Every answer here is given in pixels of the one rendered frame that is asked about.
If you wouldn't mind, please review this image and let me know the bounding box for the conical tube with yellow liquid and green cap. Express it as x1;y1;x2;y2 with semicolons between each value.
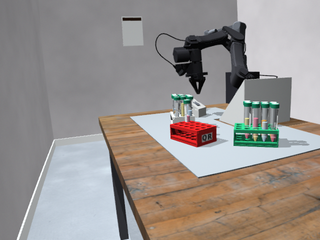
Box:
180;96;186;117

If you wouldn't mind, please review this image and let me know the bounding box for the white tube rack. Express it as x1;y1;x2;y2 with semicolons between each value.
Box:
170;111;195;124

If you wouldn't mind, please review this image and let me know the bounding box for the red test tube rack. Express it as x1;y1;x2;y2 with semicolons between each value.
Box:
170;120;217;148

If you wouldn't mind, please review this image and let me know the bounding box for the green test tube rack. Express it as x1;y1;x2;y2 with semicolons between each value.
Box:
233;123;279;148

